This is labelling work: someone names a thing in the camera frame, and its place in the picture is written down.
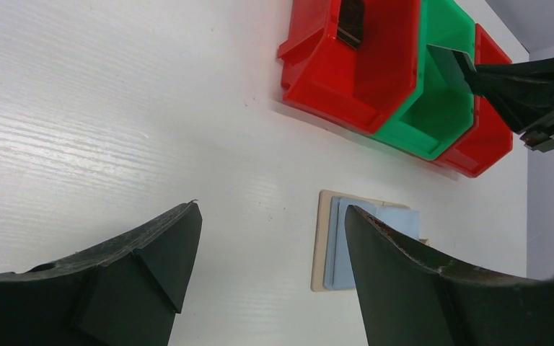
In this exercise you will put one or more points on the beige card holder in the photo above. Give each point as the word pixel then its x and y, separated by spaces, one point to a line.
pixel 331 269

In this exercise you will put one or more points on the green middle bin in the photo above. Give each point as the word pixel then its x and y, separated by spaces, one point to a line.
pixel 434 116

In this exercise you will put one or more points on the red bin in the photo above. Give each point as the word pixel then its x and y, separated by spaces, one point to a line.
pixel 489 139
pixel 357 89

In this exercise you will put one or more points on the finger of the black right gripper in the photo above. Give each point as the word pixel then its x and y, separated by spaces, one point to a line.
pixel 511 114
pixel 515 86

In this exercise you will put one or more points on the left red bin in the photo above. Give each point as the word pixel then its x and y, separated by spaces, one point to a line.
pixel 357 89

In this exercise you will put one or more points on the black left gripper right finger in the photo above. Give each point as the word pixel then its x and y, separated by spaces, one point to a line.
pixel 412 294

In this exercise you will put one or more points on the black credit card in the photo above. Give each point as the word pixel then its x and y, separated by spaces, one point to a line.
pixel 351 22

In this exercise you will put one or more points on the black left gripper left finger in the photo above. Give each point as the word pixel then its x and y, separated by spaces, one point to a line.
pixel 126 290

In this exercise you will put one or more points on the right red bin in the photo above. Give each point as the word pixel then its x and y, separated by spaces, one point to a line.
pixel 489 139

